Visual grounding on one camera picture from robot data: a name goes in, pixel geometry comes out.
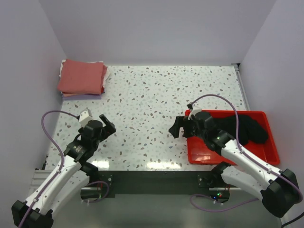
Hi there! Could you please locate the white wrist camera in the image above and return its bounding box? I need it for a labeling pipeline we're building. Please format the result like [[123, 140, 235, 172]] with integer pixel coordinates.
[[187, 103, 202, 120], [78, 108, 93, 127]]

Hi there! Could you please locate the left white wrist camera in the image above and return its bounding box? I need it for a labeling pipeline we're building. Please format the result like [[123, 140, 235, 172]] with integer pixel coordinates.
[[78, 108, 93, 127]]

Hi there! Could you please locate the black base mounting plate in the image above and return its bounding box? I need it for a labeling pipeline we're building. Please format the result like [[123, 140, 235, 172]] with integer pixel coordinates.
[[81, 171, 230, 202]]

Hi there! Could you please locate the folded white t-shirt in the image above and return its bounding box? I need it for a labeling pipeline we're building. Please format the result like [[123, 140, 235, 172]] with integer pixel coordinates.
[[59, 59, 66, 78]]

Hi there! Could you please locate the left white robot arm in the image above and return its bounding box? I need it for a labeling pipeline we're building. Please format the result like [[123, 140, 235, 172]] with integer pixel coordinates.
[[11, 111, 116, 228]]

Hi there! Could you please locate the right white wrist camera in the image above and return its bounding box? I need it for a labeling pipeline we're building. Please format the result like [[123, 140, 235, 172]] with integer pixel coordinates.
[[187, 103, 202, 120]]

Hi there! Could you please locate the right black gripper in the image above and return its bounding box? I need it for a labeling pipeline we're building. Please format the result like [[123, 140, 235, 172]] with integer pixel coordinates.
[[168, 115, 206, 140]]

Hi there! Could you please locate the folded lavender t-shirt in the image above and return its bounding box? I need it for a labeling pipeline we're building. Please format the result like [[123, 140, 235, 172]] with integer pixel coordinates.
[[62, 94, 101, 100]]

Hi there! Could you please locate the black t-shirt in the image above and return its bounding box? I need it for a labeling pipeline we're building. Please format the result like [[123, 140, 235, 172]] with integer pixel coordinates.
[[214, 114, 268, 145]]

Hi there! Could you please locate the folded pink t-shirt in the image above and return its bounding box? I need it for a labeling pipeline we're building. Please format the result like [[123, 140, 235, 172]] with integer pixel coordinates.
[[57, 59, 108, 95]]

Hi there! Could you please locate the red plastic bin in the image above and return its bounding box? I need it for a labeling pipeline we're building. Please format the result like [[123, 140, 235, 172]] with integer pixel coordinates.
[[187, 111, 280, 166]]

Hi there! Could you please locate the black power cable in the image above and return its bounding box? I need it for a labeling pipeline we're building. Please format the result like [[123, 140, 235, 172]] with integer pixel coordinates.
[[281, 215, 304, 228]]

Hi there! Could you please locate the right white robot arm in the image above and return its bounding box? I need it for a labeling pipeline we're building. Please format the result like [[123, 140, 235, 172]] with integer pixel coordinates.
[[169, 110, 303, 218]]

